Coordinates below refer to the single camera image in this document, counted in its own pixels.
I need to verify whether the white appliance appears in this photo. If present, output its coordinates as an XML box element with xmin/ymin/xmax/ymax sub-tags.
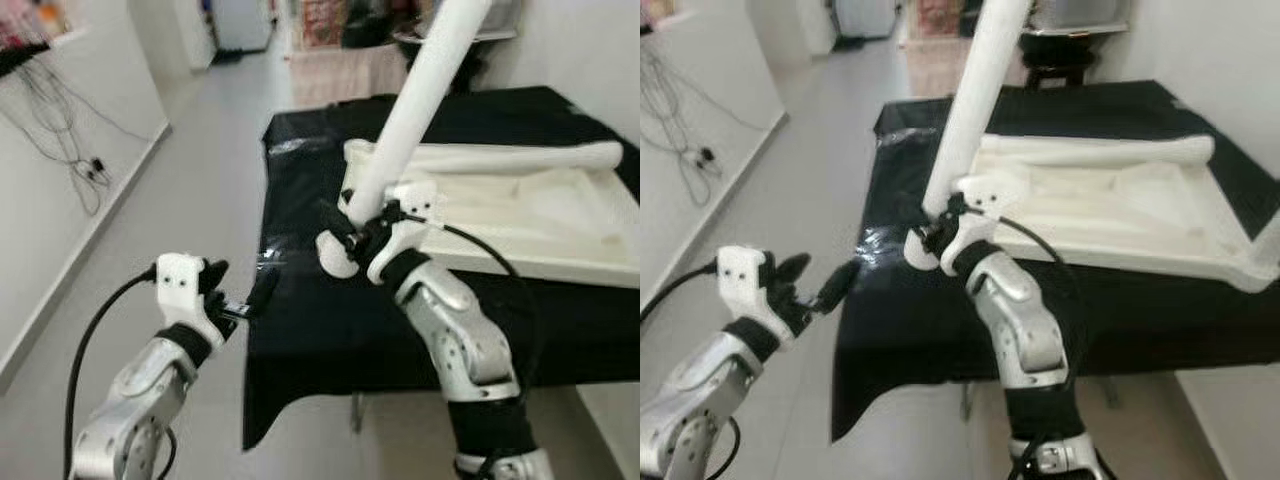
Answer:
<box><xmin>205</xmin><ymin>0</ymin><xmax>273</xmax><ymax>53</ymax></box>
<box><xmin>835</xmin><ymin>0</ymin><xmax>901</xmax><ymax>41</ymax></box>

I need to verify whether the black round stool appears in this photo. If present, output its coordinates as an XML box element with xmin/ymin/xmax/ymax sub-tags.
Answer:
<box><xmin>430</xmin><ymin>55</ymin><xmax>486</xmax><ymax>96</ymax></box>
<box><xmin>1020</xmin><ymin>55</ymin><xmax>1096</xmax><ymax>91</ymax></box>

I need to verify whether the black bag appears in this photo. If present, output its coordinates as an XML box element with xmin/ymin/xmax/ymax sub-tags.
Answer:
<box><xmin>340</xmin><ymin>10</ymin><xmax>396</xmax><ymax>49</ymax></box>

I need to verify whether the beige cloth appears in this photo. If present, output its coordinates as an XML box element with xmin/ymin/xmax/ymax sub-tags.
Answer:
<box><xmin>903</xmin><ymin>35</ymin><xmax>986</xmax><ymax>99</ymax></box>
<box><xmin>290</xmin><ymin>42</ymin><xmax>411</xmax><ymax>106</ymax></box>

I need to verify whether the white plastic children table top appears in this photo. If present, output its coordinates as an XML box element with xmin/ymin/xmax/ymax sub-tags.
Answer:
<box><xmin>315</xmin><ymin>138</ymin><xmax>641</xmax><ymax>291</ymax></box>
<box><xmin>903</xmin><ymin>135</ymin><xmax>1280</xmax><ymax>294</ymax></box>

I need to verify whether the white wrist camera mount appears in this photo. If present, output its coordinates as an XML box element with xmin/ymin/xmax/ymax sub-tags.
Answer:
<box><xmin>718</xmin><ymin>245</ymin><xmax>796</xmax><ymax>341</ymax></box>
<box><xmin>155</xmin><ymin>252</ymin><xmax>233</xmax><ymax>346</ymax></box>
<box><xmin>940</xmin><ymin>172</ymin><xmax>1013</xmax><ymax>276</ymax></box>
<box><xmin>365</xmin><ymin>178</ymin><xmax>441</xmax><ymax>286</ymax></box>

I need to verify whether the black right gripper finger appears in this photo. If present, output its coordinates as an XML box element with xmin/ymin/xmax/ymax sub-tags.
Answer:
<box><xmin>894</xmin><ymin>188</ymin><xmax>938</xmax><ymax>248</ymax></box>
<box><xmin>316</xmin><ymin>197</ymin><xmax>363</xmax><ymax>258</ymax></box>

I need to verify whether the storage box with orange lid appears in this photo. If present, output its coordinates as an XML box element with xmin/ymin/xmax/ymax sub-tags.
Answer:
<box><xmin>915</xmin><ymin>0</ymin><xmax>966</xmax><ymax>39</ymax></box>
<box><xmin>300</xmin><ymin>0</ymin><xmax>346</xmax><ymax>49</ymax></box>

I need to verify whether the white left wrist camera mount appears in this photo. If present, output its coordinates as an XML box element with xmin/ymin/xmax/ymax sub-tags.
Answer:
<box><xmin>155</xmin><ymin>252</ymin><xmax>233</xmax><ymax>346</ymax></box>
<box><xmin>718</xmin><ymin>245</ymin><xmax>796</xmax><ymax>341</ymax></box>

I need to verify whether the black tablecloth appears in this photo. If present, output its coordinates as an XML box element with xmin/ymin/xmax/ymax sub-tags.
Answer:
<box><xmin>242</xmin><ymin>85</ymin><xmax>641</xmax><ymax>453</ymax></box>
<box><xmin>830</xmin><ymin>80</ymin><xmax>1280</xmax><ymax>446</ymax></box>

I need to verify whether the black cable bundle with plug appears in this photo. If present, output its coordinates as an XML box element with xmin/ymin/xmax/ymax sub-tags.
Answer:
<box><xmin>0</xmin><ymin>55</ymin><xmax>116</xmax><ymax>216</ymax></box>
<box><xmin>640</xmin><ymin>50</ymin><xmax>723</xmax><ymax>206</ymax></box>

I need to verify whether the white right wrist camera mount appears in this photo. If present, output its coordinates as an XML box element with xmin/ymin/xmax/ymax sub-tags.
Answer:
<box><xmin>940</xmin><ymin>172</ymin><xmax>1013</xmax><ymax>276</ymax></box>
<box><xmin>365</xmin><ymin>178</ymin><xmax>441</xmax><ymax>286</ymax></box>

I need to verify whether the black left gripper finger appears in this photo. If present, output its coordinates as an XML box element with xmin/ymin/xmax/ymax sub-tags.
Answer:
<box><xmin>242</xmin><ymin>265</ymin><xmax>284</xmax><ymax>320</ymax></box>
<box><xmin>199</xmin><ymin>257</ymin><xmax>232</xmax><ymax>297</ymax></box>
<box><xmin>771</xmin><ymin>251</ymin><xmax>814</xmax><ymax>294</ymax></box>
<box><xmin>814</xmin><ymin>257</ymin><xmax>864</xmax><ymax>314</ymax></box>

